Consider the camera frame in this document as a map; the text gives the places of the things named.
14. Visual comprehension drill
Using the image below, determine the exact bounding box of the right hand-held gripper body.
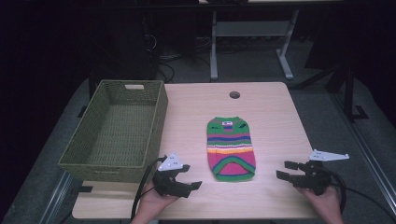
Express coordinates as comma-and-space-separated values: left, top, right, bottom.
297, 148, 350, 197

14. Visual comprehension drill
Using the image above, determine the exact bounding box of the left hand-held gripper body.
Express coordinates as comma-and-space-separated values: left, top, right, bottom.
151, 151, 192, 199

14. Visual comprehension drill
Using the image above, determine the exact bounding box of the striped knitted pet sweater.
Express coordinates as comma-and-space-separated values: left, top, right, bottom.
205, 116, 257, 183

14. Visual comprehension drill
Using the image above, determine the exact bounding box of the person's right hand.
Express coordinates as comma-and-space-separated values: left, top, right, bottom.
294, 185, 343, 219

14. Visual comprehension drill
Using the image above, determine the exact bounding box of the person's left hand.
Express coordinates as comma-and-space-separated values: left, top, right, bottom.
136, 181, 180, 219

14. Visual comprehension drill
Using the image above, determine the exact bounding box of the green woven basket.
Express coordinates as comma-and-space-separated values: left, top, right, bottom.
58, 79, 169, 184

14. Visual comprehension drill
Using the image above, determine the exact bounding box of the black metal stand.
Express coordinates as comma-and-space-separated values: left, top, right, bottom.
292, 59, 370, 123

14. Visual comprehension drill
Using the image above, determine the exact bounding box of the thick black right gripper cable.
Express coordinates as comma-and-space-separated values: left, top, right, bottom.
323, 167, 348, 217

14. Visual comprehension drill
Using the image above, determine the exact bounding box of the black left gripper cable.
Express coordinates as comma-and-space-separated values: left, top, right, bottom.
130, 156, 168, 220

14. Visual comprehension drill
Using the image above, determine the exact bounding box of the thin black cable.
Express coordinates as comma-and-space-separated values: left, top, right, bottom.
345, 185, 396, 218

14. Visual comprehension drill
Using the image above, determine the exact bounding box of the aluminium floor rail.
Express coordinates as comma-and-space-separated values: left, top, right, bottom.
329, 92, 396, 217
38, 171, 75, 224

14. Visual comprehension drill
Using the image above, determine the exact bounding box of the bundle of floor cables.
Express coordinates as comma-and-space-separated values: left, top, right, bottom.
143, 33, 213, 84

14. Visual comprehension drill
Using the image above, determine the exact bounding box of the grey metal desk frame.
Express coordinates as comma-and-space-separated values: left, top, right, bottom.
209, 8, 301, 82

